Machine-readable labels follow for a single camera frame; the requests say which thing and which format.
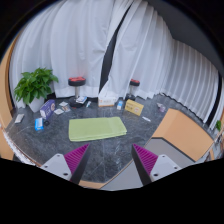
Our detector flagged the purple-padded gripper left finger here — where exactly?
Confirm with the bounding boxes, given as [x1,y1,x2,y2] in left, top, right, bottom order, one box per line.
[41,144,90,184]

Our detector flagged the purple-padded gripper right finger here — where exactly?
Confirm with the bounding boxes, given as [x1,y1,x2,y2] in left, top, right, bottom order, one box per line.
[131,144,181,185]

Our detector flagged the green folded towel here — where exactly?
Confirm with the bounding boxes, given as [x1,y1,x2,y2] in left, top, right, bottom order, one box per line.
[68,117,127,142]

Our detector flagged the blue small packet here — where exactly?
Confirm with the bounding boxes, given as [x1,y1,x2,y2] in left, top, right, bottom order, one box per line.
[35,118,44,131]

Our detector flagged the small card packet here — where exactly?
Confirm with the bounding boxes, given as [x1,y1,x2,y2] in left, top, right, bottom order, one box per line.
[54,108,64,115]

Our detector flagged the small clear container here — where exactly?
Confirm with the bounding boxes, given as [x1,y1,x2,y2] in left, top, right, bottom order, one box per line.
[157,103,166,112]

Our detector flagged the purple box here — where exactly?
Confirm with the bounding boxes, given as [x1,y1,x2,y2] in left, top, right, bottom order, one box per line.
[40,99,55,119]

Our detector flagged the yellow cardboard box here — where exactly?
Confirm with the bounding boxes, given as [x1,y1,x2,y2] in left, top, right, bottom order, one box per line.
[125,99,144,116]

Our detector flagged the booklet on stool base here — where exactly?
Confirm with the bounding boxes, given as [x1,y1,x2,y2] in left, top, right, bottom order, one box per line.
[76,96,87,104]

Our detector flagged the grey flat device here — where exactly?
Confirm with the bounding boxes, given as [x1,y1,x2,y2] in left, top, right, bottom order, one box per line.
[14,114,25,124]

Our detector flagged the small blue white bottle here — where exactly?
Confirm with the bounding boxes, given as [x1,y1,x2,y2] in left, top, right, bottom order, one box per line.
[117,100,124,110]

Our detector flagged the white orange box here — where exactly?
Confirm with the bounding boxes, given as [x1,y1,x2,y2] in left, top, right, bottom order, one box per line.
[98,97,117,107]

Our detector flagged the left red black stool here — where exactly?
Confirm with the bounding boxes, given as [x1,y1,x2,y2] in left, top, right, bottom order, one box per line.
[68,76,86,108]

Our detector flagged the red black stool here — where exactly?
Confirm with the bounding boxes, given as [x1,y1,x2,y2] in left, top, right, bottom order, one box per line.
[68,76,86,108]
[125,79,140,100]

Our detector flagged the right red black stool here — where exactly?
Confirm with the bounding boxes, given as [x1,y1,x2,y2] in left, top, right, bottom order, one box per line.
[125,79,140,100]

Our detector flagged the green potted plant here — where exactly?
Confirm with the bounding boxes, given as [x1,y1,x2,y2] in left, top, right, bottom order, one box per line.
[14,68,59,112]

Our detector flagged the white curtain right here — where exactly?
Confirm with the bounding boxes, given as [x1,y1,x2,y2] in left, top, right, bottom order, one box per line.
[99,0,224,128]

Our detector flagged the white curtain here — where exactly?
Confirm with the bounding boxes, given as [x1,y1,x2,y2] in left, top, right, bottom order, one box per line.
[9,0,133,98]
[99,0,224,128]

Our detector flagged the white curtain left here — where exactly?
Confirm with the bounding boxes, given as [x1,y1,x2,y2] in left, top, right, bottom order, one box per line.
[9,0,133,98]

